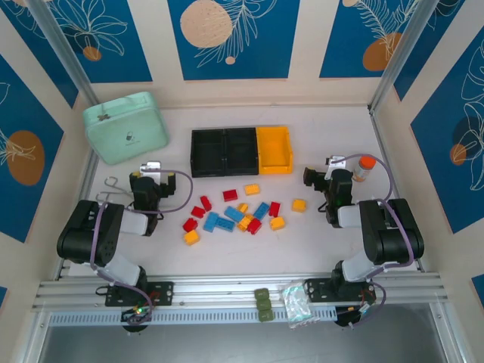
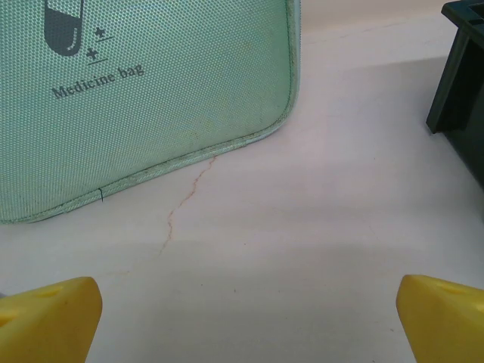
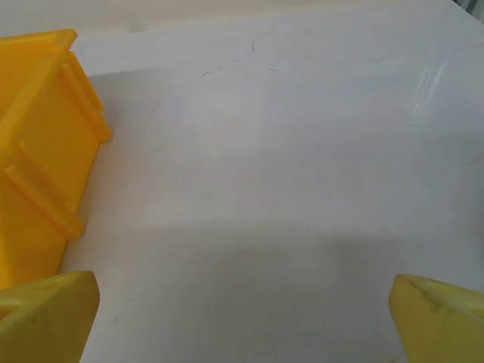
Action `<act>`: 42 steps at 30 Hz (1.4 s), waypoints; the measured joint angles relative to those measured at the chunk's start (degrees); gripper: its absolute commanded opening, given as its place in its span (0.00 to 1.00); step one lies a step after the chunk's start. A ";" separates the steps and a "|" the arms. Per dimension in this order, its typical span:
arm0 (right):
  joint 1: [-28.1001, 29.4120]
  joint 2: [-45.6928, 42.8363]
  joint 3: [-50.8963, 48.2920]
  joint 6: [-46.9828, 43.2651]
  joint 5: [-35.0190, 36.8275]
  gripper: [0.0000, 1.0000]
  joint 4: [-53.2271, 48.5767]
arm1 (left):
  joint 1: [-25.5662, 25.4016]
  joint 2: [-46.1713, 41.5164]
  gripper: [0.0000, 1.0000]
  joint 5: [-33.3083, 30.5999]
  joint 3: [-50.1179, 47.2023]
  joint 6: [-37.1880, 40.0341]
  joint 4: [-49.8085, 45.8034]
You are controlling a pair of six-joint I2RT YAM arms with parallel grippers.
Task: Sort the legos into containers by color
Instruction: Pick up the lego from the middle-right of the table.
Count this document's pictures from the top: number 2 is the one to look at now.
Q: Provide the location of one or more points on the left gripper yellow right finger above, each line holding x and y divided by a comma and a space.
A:
446, 325

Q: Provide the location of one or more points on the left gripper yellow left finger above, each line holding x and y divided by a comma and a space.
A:
45, 325

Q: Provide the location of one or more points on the black plastic container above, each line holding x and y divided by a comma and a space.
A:
461, 94

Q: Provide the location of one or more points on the mint green medicine bag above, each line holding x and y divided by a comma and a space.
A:
151, 106

